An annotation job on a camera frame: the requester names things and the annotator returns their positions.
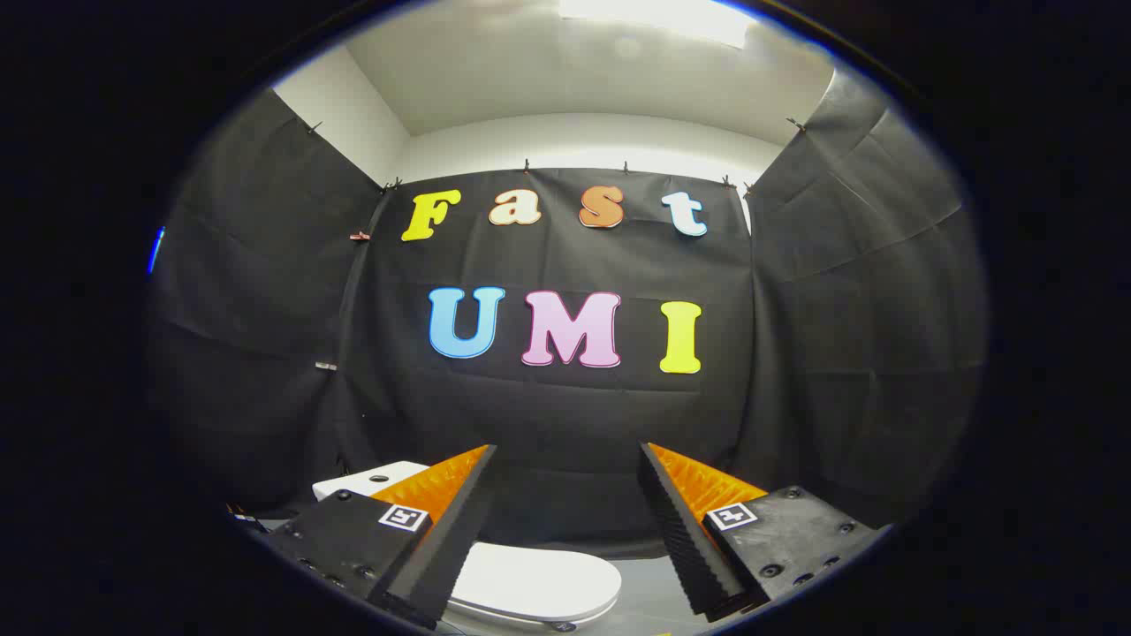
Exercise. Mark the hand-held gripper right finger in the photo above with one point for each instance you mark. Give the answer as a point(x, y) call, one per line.
point(685, 548)

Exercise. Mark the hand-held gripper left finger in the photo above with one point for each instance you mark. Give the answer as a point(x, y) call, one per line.
point(446, 556)

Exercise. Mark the white toilet lid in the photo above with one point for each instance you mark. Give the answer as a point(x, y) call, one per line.
point(539, 579)

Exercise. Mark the white toilet seat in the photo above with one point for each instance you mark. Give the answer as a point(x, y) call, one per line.
point(521, 617)

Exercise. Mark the white ceramic toilet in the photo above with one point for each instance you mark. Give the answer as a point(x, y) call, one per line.
point(353, 481)

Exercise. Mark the black backdrop cloth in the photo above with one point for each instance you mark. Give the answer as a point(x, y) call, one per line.
point(565, 415)

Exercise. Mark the ceiling light panel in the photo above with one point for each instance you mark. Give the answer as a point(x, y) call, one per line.
point(658, 13)

